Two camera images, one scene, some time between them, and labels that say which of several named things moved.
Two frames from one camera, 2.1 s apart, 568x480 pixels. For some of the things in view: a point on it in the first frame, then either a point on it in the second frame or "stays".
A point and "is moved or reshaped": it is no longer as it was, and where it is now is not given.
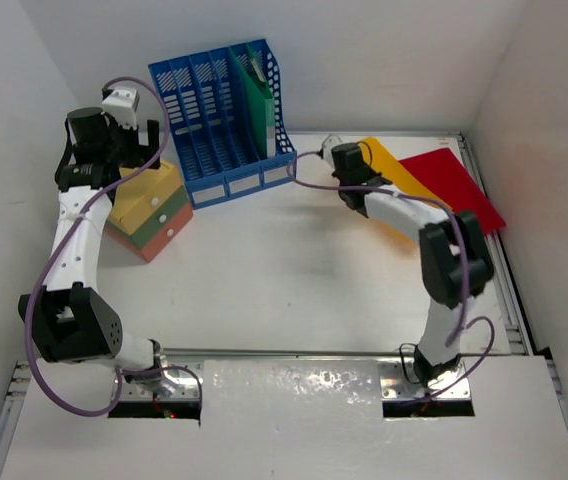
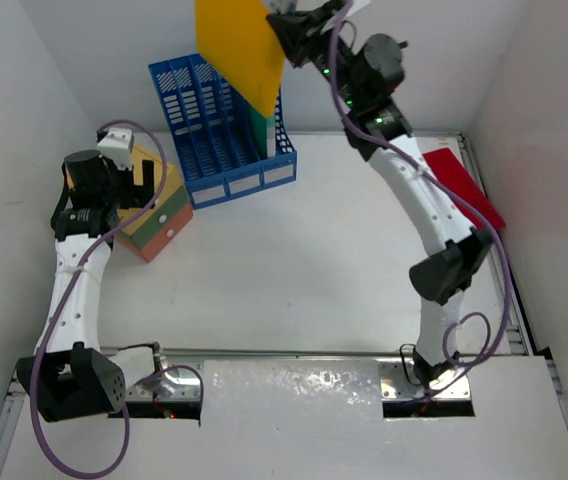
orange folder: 376,153 is moved or reshaped
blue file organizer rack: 211,127 stays
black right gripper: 374,173 -> 299,34
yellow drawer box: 139,197 stays
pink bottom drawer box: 158,241 stays
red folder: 444,174 stays
